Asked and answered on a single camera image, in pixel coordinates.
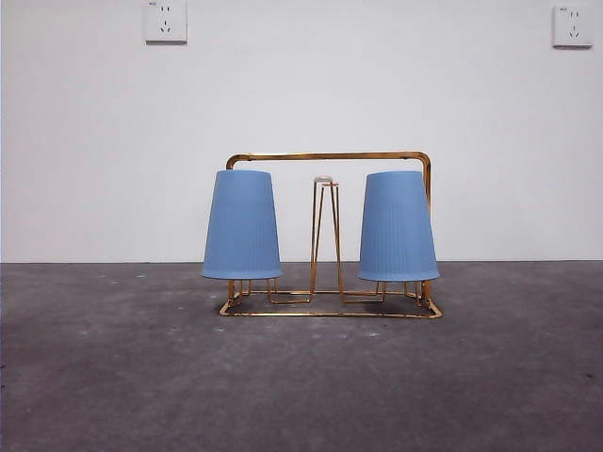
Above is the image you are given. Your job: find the white wall power socket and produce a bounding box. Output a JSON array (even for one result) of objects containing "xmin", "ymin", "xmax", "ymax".
[
  {"xmin": 143, "ymin": 0, "xmax": 188, "ymax": 46},
  {"xmin": 552, "ymin": 5, "xmax": 595, "ymax": 49}
]

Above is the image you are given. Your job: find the gold wire cup rack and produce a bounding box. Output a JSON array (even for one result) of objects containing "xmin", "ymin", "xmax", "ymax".
[{"xmin": 219, "ymin": 150, "xmax": 444, "ymax": 320}]

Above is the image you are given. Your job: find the blue ribbed plastic cup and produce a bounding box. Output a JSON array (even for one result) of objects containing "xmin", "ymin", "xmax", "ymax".
[
  {"xmin": 201, "ymin": 169, "xmax": 284, "ymax": 283},
  {"xmin": 356, "ymin": 169, "xmax": 441, "ymax": 283}
]

